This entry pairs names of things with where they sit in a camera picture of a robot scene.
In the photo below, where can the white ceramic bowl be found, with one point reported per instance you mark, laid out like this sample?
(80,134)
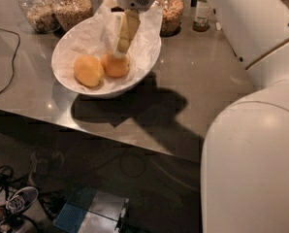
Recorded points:
(118,88)

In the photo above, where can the white paper bowl liner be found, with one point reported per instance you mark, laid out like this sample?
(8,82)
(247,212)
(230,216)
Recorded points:
(147,46)

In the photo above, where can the leftmost glass cereal jar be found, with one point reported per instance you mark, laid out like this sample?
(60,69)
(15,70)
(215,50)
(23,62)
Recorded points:
(40,14)

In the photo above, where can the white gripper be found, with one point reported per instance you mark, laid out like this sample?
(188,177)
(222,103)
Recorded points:
(130,21)

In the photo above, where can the clear glass bottle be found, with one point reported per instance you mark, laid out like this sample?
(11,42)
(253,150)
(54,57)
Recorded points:
(201,17)

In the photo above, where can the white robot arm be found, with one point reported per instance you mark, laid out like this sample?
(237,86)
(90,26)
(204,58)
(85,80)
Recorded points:
(244,170)

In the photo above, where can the blue and grey box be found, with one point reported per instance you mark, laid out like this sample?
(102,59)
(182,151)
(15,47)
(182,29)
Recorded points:
(88,210)

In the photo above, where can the grey sneaker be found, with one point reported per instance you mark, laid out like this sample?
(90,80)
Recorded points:
(22,200)

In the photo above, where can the orange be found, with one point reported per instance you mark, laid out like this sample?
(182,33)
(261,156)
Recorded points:
(115,66)
(88,70)

